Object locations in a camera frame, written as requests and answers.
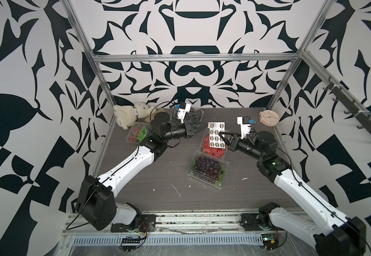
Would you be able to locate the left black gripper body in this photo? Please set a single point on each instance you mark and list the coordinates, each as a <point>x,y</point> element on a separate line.
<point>188,129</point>

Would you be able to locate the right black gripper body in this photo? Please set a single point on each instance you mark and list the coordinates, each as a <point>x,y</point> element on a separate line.
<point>234,146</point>

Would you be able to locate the white fruit sticker sheet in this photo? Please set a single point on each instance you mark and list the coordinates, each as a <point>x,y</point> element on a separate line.
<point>214,138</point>

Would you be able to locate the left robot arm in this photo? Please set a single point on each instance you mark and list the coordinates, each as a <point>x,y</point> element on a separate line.
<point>96,200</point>

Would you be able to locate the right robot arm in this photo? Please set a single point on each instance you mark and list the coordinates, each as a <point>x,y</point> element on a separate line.
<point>331,232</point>

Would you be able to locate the empty stacked clamshell boxes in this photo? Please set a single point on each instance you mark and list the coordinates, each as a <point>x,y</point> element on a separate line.
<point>194,113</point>

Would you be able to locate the strawberry clamshell box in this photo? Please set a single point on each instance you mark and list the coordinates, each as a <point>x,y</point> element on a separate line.
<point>205,147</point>

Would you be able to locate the purple grape clamshell box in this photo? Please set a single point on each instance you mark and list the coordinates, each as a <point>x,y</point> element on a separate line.
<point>208,169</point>

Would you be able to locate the beige alarm clock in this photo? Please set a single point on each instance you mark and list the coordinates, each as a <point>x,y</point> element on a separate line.
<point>269,118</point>

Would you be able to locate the green grape clamshell box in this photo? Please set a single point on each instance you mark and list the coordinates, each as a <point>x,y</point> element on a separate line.
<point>138,132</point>

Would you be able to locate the white plush toy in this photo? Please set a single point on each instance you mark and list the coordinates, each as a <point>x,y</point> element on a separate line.
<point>126,116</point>

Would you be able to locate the right black controller board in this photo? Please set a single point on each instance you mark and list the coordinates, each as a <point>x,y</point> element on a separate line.
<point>270,242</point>

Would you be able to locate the black controller board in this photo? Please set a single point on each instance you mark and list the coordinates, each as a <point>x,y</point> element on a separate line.
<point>270,242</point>
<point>130,243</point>

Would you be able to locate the left black controller board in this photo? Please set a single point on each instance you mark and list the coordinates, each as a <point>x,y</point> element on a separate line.
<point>130,243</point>

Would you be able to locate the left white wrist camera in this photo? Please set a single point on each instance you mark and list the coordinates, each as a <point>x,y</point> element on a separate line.
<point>182,109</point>

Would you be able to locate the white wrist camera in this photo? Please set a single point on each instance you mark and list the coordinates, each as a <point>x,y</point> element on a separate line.
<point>246,127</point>
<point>182,109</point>

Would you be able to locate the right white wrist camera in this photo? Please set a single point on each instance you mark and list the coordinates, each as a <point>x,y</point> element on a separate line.
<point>246,127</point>

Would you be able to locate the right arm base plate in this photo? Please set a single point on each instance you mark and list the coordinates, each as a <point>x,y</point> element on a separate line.
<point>257,222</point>

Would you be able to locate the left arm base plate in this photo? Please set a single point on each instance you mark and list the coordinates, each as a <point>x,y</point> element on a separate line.
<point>141,223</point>

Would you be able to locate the black wall hook rail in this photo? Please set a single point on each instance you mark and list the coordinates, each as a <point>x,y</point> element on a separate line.
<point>353,107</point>

